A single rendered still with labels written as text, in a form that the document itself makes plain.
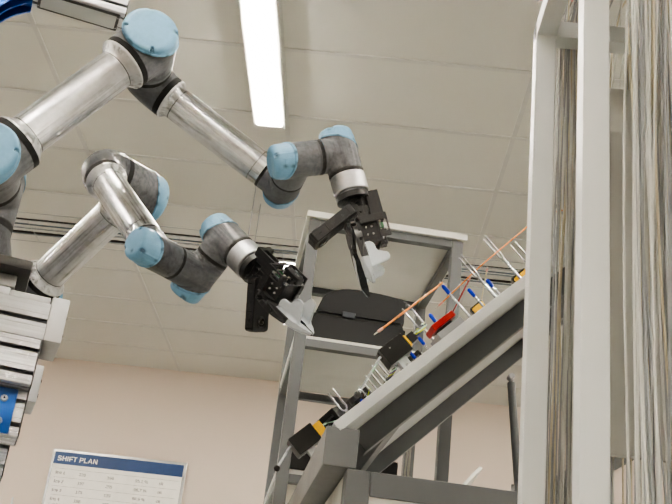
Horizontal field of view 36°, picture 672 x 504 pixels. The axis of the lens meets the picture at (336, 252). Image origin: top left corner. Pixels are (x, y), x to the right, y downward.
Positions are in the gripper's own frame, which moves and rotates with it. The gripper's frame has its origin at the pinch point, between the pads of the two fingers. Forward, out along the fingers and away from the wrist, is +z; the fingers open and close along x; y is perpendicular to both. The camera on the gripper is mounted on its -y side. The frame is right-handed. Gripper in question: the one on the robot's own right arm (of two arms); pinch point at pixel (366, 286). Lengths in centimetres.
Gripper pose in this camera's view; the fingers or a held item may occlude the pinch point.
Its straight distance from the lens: 208.0
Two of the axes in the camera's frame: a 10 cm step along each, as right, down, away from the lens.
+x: -0.9, 3.7, 9.3
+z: 2.4, 9.1, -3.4
